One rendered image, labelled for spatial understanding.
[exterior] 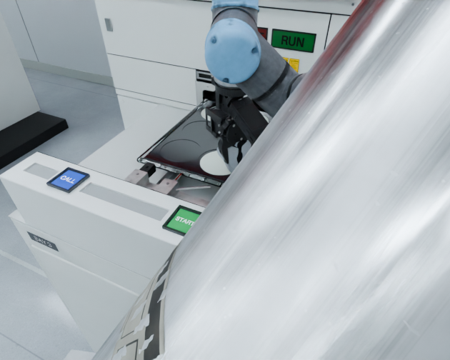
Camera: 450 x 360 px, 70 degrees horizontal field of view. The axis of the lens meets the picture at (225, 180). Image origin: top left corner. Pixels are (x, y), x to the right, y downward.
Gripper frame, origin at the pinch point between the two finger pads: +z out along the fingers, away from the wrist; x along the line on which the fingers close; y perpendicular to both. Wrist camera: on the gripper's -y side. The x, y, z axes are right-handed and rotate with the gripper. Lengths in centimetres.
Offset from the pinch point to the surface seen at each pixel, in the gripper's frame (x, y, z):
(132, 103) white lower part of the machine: -1, 69, 12
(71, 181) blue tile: 31.7, 10.8, -4.9
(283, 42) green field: -29.7, 20.2, -17.8
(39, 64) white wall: 3, 365, 84
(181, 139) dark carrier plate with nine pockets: 2.8, 21.1, 1.6
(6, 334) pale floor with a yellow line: 75, 58, 91
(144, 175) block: 17.4, 11.6, 0.8
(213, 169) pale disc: 3.1, 5.3, 1.5
